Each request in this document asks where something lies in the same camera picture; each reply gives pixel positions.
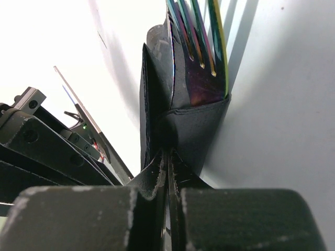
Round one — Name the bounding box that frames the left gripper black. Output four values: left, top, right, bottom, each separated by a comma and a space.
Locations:
1, 87, 115, 204

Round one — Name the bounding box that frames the iridescent green fork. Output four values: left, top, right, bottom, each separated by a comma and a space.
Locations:
166, 1, 229, 106

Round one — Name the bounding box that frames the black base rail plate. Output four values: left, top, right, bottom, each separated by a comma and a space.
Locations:
53, 66, 133, 185

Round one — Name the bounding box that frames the silver table knife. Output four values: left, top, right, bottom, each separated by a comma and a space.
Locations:
147, 13, 175, 107

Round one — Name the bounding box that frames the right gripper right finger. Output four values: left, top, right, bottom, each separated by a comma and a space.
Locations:
167, 151, 326, 250

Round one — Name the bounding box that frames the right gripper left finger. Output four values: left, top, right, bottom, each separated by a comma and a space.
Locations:
1, 151, 166, 250

